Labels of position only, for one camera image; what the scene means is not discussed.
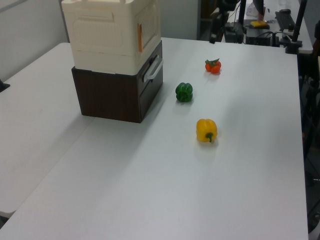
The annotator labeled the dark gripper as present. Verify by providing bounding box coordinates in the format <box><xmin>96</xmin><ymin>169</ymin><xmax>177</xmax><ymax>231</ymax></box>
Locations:
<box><xmin>209</xmin><ymin>10</ymin><xmax>224</xmax><ymax>45</ymax></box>

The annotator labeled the tan cabinet side flap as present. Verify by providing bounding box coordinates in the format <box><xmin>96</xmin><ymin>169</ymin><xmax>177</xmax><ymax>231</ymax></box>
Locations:
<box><xmin>136</xmin><ymin>22</ymin><xmax>144</xmax><ymax>54</ymax></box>

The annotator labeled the cream plastic storage cabinet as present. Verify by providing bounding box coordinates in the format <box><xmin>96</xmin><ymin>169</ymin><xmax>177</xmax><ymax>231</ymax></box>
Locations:
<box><xmin>61</xmin><ymin>0</ymin><xmax>162</xmax><ymax>76</ymax></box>

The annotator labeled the dark brown drawer cabinet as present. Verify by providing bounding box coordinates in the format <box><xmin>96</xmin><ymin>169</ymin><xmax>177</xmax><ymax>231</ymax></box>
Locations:
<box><xmin>71</xmin><ymin>39</ymin><xmax>165</xmax><ymax>124</ymax></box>

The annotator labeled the black electronics box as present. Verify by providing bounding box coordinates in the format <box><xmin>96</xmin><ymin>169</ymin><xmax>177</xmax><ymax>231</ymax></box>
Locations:
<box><xmin>224</xmin><ymin>21</ymin><xmax>245</xmax><ymax>44</ymax></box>

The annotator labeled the red tomato cluster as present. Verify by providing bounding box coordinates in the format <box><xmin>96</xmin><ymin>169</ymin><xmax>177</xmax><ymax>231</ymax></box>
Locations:
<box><xmin>204</xmin><ymin>57</ymin><xmax>223</xmax><ymax>75</ymax></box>

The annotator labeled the black stand pole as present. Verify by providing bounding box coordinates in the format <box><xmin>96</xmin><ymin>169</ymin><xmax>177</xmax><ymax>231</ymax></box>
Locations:
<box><xmin>237</xmin><ymin>0</ymin><xmax>248</xmax><ymax>26</ymax></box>

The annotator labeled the black case with yellow item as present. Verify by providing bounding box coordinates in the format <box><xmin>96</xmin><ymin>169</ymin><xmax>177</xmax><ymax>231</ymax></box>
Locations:
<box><xmin>245</xmin><ymin>20</ymin><xmax>274</xmax><ymax>47</ymax></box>

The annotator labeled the green bell pepper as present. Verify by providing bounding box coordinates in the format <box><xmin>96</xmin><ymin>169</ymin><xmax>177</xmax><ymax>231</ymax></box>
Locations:
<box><xmin>174</xmin><ymin>81</ymin><xmax>195</xmax><ymax>104</ymax></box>

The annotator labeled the black keyboard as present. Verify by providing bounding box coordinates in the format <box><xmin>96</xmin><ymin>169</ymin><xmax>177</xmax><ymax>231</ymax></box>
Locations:
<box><xmin>274</xmin><ymin>10</ymin><xmax>297</xmax><ymax>33</ymax></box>

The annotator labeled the black table clamp with pole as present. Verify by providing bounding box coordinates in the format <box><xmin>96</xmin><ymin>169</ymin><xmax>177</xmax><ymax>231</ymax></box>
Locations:
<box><xmin>284</xmin><ymin>0</ymin><xmax>308</xmax><ymax>55</ymax></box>

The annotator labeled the white background desk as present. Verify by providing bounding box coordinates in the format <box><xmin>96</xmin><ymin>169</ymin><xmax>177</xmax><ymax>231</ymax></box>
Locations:
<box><xmin>243</xmin><ymin>0</ymin><xmax>314</xmax><ymax>54</ymax></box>

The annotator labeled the yellow bell pepper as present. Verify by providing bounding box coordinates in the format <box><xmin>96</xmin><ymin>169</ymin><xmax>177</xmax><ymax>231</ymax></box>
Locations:
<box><xmin>195</xmin><ymin>118</ymin><xmax>219</xmax><ymax>144</ymax></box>

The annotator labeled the white drawer handle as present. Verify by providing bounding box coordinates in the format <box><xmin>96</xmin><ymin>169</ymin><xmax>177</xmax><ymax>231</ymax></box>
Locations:
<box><xmin>142</xmin><ymin>55</ymin><xmax>165</xmax><ymax>82</ymax></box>

